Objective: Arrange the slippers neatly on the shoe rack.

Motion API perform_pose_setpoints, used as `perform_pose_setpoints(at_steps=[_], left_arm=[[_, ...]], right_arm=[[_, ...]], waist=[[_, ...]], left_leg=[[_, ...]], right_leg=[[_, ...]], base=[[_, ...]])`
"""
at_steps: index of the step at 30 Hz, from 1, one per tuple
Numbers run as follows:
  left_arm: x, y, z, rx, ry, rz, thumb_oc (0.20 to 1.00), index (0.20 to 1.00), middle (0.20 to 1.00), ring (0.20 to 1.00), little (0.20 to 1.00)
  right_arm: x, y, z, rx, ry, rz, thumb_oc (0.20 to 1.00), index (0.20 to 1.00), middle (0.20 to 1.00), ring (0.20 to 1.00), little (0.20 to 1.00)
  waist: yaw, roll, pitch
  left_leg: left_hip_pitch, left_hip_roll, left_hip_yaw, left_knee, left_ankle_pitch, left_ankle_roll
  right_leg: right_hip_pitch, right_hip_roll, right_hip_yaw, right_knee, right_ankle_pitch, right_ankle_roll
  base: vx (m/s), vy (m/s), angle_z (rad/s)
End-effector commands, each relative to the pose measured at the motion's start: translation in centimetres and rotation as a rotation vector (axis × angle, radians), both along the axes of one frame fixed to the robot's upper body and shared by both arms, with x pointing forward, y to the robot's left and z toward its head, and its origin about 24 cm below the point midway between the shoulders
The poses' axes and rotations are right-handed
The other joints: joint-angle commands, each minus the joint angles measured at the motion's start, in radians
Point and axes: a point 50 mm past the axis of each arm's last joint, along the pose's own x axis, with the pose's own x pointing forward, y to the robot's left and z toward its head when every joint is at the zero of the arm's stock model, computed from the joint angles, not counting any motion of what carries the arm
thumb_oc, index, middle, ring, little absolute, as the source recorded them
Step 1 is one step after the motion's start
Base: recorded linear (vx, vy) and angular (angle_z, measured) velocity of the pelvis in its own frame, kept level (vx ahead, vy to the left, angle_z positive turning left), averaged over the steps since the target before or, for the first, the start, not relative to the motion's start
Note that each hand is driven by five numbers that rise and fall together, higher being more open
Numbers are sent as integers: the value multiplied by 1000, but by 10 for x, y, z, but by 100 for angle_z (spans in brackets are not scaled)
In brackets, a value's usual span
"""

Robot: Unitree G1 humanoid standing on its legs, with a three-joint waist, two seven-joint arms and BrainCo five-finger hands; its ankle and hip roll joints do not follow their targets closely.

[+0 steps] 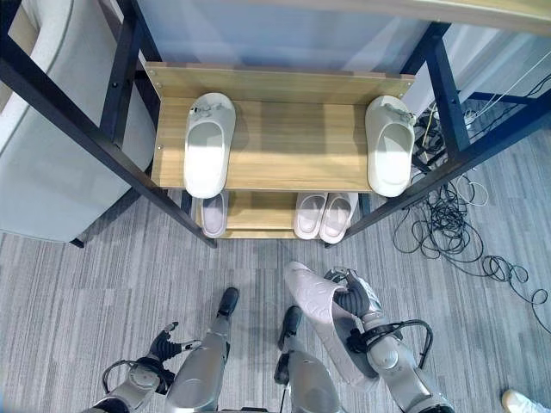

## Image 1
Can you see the light wooden table top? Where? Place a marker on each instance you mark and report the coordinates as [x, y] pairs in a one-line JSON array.
[[495, 13]]

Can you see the wooden shoe rack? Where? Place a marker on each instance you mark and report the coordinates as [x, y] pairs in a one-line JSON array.
[[292, 137]]

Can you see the pale pink slipper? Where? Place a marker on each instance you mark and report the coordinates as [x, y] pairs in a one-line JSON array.
[[336, 219], [307, 217]]

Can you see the silver robot left leg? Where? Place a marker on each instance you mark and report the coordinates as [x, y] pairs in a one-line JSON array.
[[202, 365]]

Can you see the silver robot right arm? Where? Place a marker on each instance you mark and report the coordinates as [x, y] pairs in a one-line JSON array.
[[387, 357]]

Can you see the pale lilac slipper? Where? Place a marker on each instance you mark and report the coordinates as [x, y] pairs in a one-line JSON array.
[[214, 217], [318, 301]]

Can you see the person's white shoe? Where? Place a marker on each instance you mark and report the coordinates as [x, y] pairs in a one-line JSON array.
[[523, 402]]

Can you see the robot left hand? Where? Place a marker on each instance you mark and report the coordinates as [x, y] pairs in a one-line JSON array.
[[163, 344]]

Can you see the silver robot leg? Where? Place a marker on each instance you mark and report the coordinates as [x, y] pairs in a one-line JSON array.
[[307, 378], [202, 365]]

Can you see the light grey armchair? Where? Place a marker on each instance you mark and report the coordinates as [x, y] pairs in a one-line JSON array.
[[47, 163]]

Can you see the black metal table frame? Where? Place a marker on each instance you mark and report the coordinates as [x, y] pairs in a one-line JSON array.
[[125, 51]]

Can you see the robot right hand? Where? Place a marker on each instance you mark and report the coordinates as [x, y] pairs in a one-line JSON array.
[[357, 297]]

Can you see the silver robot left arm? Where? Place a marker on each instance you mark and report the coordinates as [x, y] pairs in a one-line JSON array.
[[138, 380]]

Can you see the silver robot right leg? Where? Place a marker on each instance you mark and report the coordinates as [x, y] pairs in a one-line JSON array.
[[307, 378]]

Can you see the white clog slipper with charms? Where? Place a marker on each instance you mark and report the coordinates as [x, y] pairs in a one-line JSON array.
[[206, 159], [389, 159]]

